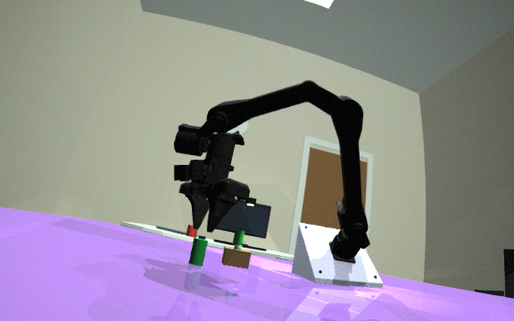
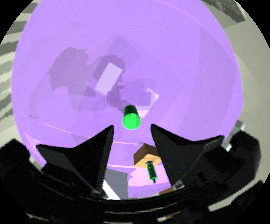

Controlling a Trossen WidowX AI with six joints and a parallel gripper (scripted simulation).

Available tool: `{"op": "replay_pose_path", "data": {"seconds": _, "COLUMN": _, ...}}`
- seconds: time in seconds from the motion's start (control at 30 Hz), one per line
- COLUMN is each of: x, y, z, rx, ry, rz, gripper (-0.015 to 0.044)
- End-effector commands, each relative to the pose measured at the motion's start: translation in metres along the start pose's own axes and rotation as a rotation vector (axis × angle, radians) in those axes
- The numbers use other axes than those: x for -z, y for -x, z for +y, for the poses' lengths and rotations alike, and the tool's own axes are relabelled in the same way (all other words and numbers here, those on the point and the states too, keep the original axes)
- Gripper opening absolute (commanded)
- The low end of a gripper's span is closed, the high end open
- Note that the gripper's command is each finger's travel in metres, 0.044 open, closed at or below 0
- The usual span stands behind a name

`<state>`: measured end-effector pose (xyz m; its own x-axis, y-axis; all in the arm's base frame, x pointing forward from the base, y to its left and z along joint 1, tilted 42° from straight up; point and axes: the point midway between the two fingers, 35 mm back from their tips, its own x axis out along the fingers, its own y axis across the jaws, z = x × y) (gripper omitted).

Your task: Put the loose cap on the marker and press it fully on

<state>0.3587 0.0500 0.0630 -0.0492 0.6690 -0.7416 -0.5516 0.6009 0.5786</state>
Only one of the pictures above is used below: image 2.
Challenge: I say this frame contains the brown rectangular block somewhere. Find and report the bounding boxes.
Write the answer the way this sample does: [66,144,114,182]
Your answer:
[132,143,160,169]

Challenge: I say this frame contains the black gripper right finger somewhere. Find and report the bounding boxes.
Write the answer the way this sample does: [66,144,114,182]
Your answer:
[151,123,225,186]

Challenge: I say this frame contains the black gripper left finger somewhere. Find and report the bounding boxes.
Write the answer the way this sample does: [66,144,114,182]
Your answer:
[35,124,114,193]

